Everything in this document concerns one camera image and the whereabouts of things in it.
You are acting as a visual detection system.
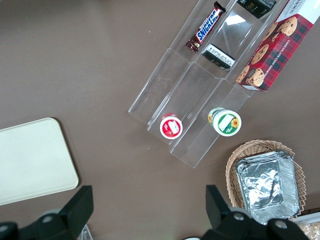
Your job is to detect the green lid yogurt cup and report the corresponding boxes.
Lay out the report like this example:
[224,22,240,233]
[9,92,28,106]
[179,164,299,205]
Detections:
[207,107,243,137]

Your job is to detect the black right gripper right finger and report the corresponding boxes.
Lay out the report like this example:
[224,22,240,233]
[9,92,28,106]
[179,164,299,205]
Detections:
[202,185,270,240]

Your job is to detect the red lid yogurt cup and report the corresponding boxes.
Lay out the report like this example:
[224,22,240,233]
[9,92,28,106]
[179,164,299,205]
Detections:
[159,112,183,139]

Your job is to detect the clear acrylic bottle rack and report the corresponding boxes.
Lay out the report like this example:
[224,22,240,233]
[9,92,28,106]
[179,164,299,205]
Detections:
[79,223,95,240]

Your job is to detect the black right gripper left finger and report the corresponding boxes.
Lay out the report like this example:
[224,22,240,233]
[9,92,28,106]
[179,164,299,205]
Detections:
[21,185,95,240]

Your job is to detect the red tartan cookie box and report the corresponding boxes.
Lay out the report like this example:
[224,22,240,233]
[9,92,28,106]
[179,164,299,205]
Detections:
[235,0,320,93]

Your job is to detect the clear acrylic stepped display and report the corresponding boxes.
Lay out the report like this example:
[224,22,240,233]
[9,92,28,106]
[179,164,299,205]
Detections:
[127,0,291,169]

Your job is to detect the beige rectangular serving tray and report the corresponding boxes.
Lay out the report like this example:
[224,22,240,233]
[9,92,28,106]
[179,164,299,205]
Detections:
[0,117,80,206]

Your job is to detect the small black chocolate box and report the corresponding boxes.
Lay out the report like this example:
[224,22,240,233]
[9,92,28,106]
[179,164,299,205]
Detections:
[201,43,236,72]
[236,0,278,20]

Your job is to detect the stacked aluminium foil trays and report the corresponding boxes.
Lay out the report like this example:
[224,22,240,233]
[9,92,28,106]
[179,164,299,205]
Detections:
[234,150,302,226]

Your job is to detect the clear bag of crackers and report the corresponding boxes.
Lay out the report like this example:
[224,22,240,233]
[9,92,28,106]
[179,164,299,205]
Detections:
[299,221,320,240]

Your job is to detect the white plastic snack bin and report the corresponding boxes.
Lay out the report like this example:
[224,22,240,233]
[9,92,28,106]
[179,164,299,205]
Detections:
[291,212,320,240]

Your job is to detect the Snickers chocolate bar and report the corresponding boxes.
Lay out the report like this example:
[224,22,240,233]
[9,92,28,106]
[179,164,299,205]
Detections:
[185,1,227,54]

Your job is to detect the light wicker basket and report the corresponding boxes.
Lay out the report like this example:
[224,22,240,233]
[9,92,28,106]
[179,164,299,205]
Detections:
[225,139,307,217]

